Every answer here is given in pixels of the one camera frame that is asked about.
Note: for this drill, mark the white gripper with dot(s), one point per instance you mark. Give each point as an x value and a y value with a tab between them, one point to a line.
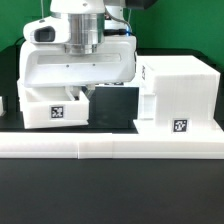
50	66

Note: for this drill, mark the white front drawer box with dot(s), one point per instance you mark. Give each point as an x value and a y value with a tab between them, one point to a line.
48	107

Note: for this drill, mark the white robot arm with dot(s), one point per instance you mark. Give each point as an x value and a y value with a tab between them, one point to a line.
77	46

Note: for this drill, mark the white drawer box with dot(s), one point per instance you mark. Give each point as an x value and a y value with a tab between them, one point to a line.
2	110
48	107

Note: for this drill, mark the white L-shaped guide rail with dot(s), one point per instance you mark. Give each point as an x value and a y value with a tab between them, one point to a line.
206	145

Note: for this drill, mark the white base tag plate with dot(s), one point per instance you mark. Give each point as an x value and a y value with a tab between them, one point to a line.
111	84

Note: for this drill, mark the white drawer cabinet frame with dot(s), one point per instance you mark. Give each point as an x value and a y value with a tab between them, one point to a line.
176	94

